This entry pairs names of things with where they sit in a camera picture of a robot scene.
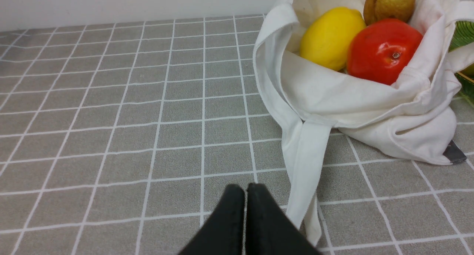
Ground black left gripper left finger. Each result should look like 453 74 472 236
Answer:
179 184 245 255

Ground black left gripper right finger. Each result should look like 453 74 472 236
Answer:
245 183 321 255

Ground brown kiwi fruit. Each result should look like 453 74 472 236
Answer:
363 0 416 26

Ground white cloth tote bag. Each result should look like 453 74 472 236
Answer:
253 0 474 245

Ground grey grid tablecloth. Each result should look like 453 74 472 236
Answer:
0 14 473 255

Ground yellow lemon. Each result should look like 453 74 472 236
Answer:
300 7 366 71

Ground red tomato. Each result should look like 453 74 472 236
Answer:
347 19 423 86

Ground green leaf-shaped glass plate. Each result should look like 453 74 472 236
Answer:
449 20 474 103

